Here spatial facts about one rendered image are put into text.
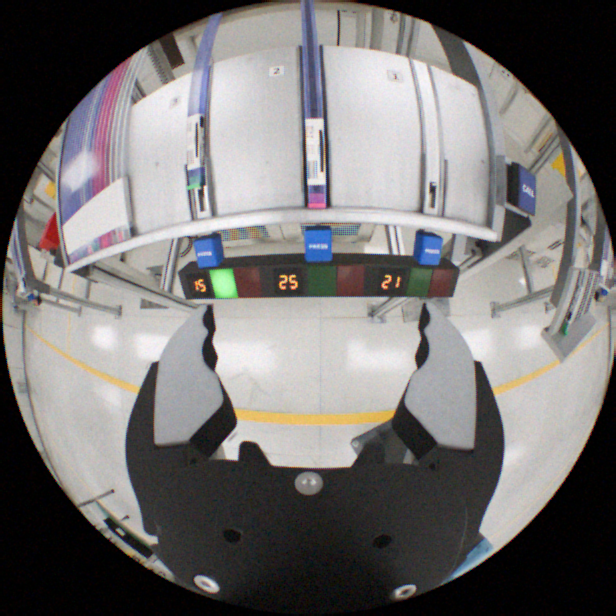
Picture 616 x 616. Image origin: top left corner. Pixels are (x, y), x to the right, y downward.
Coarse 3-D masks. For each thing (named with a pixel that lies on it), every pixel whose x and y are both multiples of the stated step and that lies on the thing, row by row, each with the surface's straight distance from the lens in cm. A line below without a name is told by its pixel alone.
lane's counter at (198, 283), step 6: (186, 276) 28; (192, 276) 27; (198, 276) 27; (204, 276) 26; (192, 282) 28; (198, 282) 27; (204, 282) 27; (192, 288) 28; (198, 288) 28; (204, 288) 27; (192, 294) 28; (198, 294) 28; (204, 294) 28; (210, 294) 27
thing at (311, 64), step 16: (304, 0) 34; (304, 16) 29; (304, 32) 26; (304, 48) 24; (304, 64) 22; (304, 80) 21; (320, 80) 21; (320, 96) 20; (320, 112) 19; (320, 192) 18
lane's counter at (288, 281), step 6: (276, 270) 23; (282, 270) 23; (288, 270) 23; (294, 270) 23; (300, 270) 23; (276, 276) 23; (282, 276) 23; (288, 276) 23; (294, 276) 23; (300, 276) 23; (276, 282) 24; (282, 282) 24; (288, 282) 24; (294, 282) 23; (300, 282) 23; (276, 288) 24; (282, 288) 24; (288, 288) 24; (294, 288) 24; (300, 288) 24; (276, 294) 24; (282, 294) 24; (288, 294) 24; (294, 294) 24; (300, 294) 24
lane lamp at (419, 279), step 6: (414, 270) 25; (420, 270) 25; (426, 270) 25; (414, 276) 25; (420, 276) 25; (426, 276) 26; (408, 282) 25; (414, 282) 25; (420, 282) 26; (426, 282) 26; (408, 288) 26; (414, 288) 26; (420, 288) 26; (426, 288) 27; (408, 294) 26; (414, 294) 26; (420, 294) 27; (426, 294) 27
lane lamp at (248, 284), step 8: (240, 272) 24; (248, 272) 24; (256, 272) 24; (240, 280) 25; (248, 280) 24; (256, 280) 24; (240, 288) 25; (248, 288) 25; (256, 288) 25; (240, 296) 26; (248, 296) 25; (256, 296) 25
